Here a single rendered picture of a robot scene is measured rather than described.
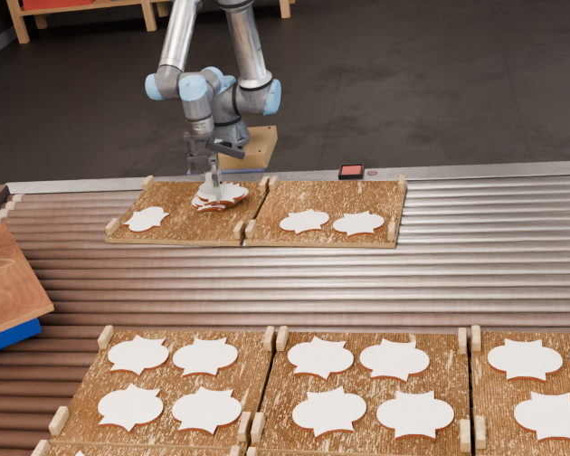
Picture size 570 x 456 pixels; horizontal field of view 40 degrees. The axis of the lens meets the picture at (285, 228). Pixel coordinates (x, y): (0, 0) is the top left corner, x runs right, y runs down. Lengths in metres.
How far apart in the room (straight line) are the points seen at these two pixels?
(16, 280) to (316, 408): 0.84
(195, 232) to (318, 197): 0.37
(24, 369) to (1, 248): 0.40
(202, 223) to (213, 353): 0.61
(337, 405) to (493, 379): 0.32
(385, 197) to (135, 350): 0.87
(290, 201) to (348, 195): 0.17
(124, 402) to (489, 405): 0.74
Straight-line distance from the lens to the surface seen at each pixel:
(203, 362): 1.72
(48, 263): 2.29
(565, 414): 1.56
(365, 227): 2.10
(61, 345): 1.95
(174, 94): 2.27
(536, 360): 1.66
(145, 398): 1.68
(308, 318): 1.83
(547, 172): 2.42
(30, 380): 1.90
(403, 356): 1.67
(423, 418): 1.53
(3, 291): 1.99
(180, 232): 2.23
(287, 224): 2.15
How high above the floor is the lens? 2.03
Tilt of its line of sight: 30 degrees down
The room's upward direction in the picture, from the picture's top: 8 degrees counter-clockwise
